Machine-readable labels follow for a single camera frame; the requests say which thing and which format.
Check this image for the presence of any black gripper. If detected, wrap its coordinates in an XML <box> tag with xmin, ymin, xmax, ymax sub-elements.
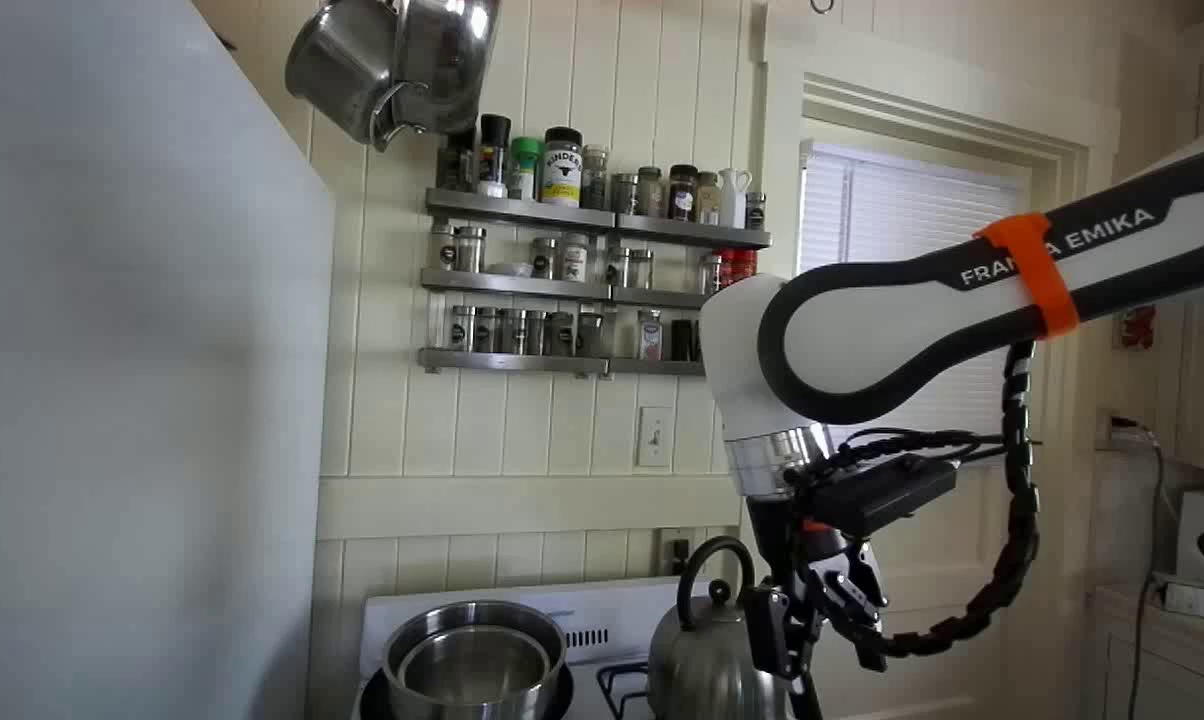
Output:
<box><xmin>749</xmin><ymin>492</ymin><xmax>890</xmax><ymax>720</ymax></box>

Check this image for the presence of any black stove grate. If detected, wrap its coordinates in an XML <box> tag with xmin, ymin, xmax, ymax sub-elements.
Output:
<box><xmin>590</xmin><ymin>656</ymin><xmax>659</xmax><ymax>720</ymax></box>

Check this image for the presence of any white gas stove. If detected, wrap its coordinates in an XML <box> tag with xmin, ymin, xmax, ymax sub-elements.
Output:
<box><xmin>350</xmin><ymin>573</ymin><xmax>762</xmax><ymax>720</ymax></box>

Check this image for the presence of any stick cinnamon spice bottle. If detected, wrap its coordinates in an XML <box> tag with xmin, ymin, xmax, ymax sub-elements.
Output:
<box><xmin>696</xmin><ymin>248</ymin><xmax>732</xmax><ymax>299</ymax></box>

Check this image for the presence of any steel spice rack shelf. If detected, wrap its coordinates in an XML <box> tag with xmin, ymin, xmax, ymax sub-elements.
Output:
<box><xmin>418</xmin><ymin>185</ymin><xmax>770</xmax><ymax>251</ymax></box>
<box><xmin>411</xmin><ymin>342</ymin><xmax>707</xmax><ymax>380</ymax></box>
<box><xmin>416</xmin><ymin>262</ymin><xmax>710</xmax><ymax>316</ymax></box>

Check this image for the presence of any white spice bottle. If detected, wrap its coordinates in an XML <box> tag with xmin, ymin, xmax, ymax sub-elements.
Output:
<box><xmin>716</xmin><ymin>163</ymin><xmax>753</xmax><ymax>233</ymax></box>

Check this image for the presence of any black-lidded tall bottle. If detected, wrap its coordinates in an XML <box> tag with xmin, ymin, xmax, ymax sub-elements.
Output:
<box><xmin>476</xmin><ymin>111</ymin><xmax>516</xmax><ymax>205</ymax></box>

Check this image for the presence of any cream panelled door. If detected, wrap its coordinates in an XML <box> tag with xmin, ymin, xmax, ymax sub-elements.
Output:
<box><xmin>749</xmin><ymin>65</ymin><xmax>1097</xmax><ymax>720</ymax></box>

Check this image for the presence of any translucent white container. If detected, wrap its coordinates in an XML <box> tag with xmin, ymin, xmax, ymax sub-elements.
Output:
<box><xmin>1086</xmin><ymin>423</ymin><xmax>1164</xmax><ymax>591</ymax></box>

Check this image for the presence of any small steel pot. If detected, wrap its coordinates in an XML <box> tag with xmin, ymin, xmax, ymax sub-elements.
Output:
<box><xmin>397</xmin><ymin>623</ymin><xmax>560</xmax><ymax>720</ymax></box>

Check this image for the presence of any white counter cabinet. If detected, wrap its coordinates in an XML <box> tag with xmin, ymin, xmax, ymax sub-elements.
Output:
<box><xmin>1085</xmin><ymin>584</ymin><xmax>1204</xmax><ymax>720</ymax></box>

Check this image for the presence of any white window blind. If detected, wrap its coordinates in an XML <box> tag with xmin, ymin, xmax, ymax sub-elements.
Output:
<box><xmin>795</xmin><ymin>141</ymin><xmax>1033</xmax><ymax>479</ymax></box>

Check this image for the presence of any dark-lidded spice jar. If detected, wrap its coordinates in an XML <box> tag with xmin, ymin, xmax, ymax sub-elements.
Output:
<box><xmin>662</xmin><ymin>158</ymin><xmax>704</xmax><ymax>225</ymax></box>

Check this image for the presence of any wide glass jar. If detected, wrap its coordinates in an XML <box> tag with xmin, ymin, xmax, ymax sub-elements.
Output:
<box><xmin>442</xmin><ymin>218</ymin><xmax>493</xmax><ymax>280</ymax></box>

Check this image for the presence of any large yellow-label jar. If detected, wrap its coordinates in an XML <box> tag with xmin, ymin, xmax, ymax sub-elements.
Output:
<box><xmin>540</xmin><ymin>125</ymin><xmax>587</xmax><ymax>211</ymax></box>

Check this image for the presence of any green-lidded spice jar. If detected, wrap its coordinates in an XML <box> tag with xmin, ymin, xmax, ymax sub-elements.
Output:
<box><xmin>506</xmin><ymin>133</ymin><xmax>549</xmax><ymax>207</ymax></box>

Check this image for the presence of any dark spice jar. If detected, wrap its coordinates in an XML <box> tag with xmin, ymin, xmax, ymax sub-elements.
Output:
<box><xmin>432</xmin><ymin>129</ymin><xmax>484</xmax><ymax>194</ymax></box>

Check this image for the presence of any hanging steel bowl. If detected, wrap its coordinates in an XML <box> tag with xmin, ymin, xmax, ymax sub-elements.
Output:
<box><xmin>390</xmin><ymin>0</ymin><xmax>502</xmax><ymax>134</ymax></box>

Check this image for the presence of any white refrigerator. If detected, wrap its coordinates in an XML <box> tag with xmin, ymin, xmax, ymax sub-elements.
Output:
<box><xmin>0</xmin><ymin>0</ymin><xmax>339</xmax><ymax>720</ymax></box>

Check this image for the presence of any hanging steel saucepan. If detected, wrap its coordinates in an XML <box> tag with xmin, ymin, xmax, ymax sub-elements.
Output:
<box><xmin>280</xmin><ymin>0</ymin><xmax>411</xmax><ymax>152</ymax></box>

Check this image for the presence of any steel kettle black handle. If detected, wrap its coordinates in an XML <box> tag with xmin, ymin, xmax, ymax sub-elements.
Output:
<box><xmin>642</xmin><ymin>532</ymin><xmax>795</xmax><ymax>720</ymax></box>

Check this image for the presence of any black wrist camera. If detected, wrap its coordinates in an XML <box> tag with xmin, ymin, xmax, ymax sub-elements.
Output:
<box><xmin>813</xmin><ymin>450</ymin><xmax>964</xmax><ymax>534</ymax></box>

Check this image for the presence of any wall power outlet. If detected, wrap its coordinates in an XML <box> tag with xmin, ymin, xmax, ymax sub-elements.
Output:
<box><xmin>651</xmin><ymin>527</ymin><xmax>700</xmax><ymax>578</ymax></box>

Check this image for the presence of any black cable bundle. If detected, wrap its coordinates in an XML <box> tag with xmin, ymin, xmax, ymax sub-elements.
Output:
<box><xmin>825</xmin><ymin>332</ymin><xmax>1049</xmax><ymax>667</ymax></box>

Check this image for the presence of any white light switch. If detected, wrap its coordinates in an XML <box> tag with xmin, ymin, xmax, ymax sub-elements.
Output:
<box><xmin>630</xmin><ymin>404</ymin><xmax>681</xmax><ymax>473</ymax></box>

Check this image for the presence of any black power cord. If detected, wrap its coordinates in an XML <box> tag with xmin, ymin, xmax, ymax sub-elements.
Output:
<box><xmin>1106</xmin><ymin>413</ymin><xmax>1172</xmax><ymax>720</ymax></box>

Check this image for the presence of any steel saucepan black handle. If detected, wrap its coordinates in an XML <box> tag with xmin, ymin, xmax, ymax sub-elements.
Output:
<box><xmin>381</xmin><ymin>597</ymin><xmax>571</xmax><ymax>720</ymax></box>

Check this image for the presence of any orange velcro strap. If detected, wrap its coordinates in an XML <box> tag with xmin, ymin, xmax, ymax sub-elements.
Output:
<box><xmin>979</xmin><ymin>207</ymin><xmax>1085</xmax><ymax>341</ymax></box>

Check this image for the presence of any red wall ornament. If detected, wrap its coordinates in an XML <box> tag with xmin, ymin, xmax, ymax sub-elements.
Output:
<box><xmin>1110</xmin><ymin>303</ymin><xmax>1164</xmax><ymax>357</ymax></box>

